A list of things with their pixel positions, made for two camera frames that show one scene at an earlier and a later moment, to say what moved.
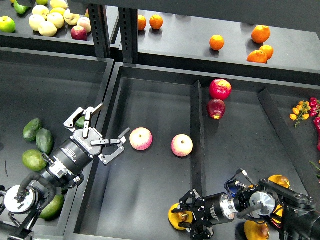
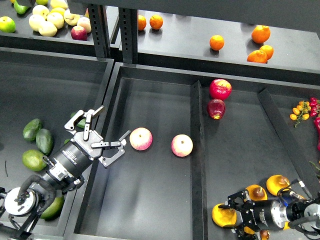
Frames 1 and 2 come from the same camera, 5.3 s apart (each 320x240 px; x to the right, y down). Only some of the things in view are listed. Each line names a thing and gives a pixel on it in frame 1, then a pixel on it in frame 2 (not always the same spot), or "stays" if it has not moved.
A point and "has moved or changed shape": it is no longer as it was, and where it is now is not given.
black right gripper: (216, 209) -> (264, 215)
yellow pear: (176, 218) has moved or changed shape
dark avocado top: (79, 124) stays
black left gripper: (75, 154) stays
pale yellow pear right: (70, 18) stays
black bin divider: (199, 181) stays
